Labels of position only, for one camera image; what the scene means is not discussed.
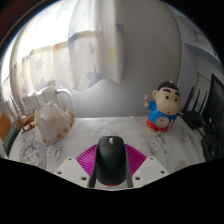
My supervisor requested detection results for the large white conch shell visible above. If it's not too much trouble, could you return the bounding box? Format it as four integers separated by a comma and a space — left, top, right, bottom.
34, 94, 76, 146

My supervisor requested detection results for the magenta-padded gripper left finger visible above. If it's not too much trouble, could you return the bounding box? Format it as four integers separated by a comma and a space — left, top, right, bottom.
53, 144, 99, 188

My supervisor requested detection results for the white star-printed curtain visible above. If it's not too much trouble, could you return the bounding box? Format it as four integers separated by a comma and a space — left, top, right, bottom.
0, 0, 126, 104

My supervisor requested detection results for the cartoon boy clock figure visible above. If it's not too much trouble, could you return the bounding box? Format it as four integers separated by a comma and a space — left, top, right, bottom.
143, 80, 183, 134

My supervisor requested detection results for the white printed tablecloth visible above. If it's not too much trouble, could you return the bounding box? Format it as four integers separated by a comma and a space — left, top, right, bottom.
6, 114, 209, 191

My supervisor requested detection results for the white wall shelf unit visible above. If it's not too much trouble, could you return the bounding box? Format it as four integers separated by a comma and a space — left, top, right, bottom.
173, 6, 224, 101

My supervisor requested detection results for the black computer monitor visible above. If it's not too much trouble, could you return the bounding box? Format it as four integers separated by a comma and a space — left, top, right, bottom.
201, 73, 224, 134

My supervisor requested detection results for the round purple printed mouse pad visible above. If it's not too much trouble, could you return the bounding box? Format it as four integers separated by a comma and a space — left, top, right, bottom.
18, 138, 48, 170

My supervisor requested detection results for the brown wooden board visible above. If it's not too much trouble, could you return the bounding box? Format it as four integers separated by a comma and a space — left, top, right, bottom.
0, 110, 13, 143

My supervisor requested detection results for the black router with antennas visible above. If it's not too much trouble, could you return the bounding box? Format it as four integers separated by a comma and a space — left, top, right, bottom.
181, 84, 209, 131

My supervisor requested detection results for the white radiator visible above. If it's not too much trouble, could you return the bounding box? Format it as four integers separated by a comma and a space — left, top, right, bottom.
19, 84, 78, 118

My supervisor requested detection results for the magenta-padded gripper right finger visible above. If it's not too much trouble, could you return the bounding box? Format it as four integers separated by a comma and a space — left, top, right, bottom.
123, 143, 170, 187

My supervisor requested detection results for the black computer mouse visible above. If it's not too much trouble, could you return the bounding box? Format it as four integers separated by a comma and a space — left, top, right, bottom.
94, 135, 128, 187

